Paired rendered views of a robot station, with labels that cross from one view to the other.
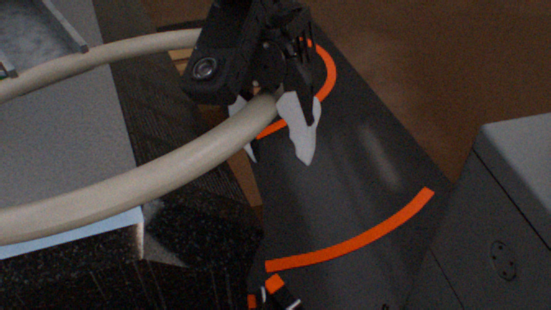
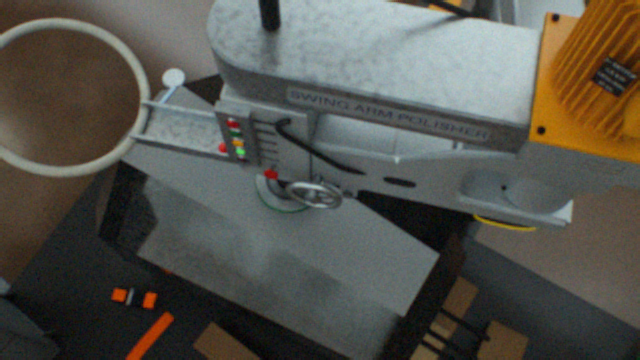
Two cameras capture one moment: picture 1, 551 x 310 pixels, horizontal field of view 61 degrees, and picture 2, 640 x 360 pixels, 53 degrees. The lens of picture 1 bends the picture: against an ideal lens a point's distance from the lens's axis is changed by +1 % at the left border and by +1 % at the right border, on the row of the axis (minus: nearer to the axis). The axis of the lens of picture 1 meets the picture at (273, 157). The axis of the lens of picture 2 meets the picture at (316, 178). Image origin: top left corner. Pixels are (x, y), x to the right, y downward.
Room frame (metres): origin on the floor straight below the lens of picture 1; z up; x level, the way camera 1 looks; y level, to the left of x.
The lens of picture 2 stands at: (1.61, 0.23, 2.75)
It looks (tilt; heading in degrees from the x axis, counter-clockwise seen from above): 68 degrees down; 142
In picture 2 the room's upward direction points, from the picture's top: 1 degrees counter-clockwise
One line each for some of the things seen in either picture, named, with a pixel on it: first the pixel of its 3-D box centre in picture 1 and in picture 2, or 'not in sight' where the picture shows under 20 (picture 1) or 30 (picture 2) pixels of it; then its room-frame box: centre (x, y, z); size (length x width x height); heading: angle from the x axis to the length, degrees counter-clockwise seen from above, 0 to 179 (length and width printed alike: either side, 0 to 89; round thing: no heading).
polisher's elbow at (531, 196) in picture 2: not in sight; (548, 164); (1.48, 1.03, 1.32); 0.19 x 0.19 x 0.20
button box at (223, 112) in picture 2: not in sight; (239, 136); (0.98, 0.49, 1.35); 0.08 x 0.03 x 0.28; 38
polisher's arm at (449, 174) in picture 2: not in sight; (434, 152); (1.28, 0.85, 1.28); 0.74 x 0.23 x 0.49; 38
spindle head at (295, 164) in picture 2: not in sight; (312, 118); (1.03, 0.67, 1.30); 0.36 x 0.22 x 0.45; 38
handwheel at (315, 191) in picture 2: not in sight; (317, 183); (1.13, 0.60, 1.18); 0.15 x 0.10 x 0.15; 38
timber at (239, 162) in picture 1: (239, 188); (233, 357); (1.17, 0.14, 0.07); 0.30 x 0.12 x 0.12; 15
